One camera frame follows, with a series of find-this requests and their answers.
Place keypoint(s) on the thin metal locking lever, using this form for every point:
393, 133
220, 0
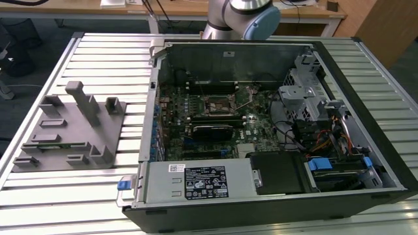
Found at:
200, 85

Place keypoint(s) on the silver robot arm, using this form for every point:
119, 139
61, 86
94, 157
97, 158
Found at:
222, 14

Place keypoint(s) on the CPU socket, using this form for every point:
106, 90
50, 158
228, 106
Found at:
221, 101

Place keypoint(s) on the black RAM slot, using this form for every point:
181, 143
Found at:
216, 89
216, 86
216, 117
216, 83
216, 125
216, 120

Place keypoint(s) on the black graphics card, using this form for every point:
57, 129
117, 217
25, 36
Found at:
213, 133

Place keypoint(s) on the black expansion slot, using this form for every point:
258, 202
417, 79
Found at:
202, 155

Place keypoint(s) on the green motherboard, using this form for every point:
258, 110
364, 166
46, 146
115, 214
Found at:
261, 127

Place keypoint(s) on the silver chipset heatsink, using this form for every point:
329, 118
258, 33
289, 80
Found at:
246, 148

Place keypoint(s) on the metal disk bay cage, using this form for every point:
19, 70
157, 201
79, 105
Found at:
288, 94

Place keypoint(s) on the black plastic shroud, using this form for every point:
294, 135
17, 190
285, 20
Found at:
281, 171

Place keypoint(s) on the silver power supply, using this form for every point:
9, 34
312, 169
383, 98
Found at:
157, 183

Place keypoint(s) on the grey case latch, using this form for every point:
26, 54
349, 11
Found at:
157, 47

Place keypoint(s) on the blue power supply latch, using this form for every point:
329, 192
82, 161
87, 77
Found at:
123, 184

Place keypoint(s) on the blue disk carrier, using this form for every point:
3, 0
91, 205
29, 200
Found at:
320, 164

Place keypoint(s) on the black PC case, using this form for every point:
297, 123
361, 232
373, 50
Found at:
229, 215

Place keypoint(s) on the grey parts rack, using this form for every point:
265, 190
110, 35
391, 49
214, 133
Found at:
82, 147

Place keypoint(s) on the green RAM stick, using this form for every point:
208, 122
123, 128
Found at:
66, 146

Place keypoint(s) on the blue plastic clip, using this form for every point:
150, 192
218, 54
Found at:
368, 162

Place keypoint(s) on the white box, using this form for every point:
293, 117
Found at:
113, 4

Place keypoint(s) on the wooden desk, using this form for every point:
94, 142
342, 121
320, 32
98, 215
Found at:
82, 11

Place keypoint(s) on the wooden cabinet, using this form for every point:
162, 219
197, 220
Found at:
392, 24

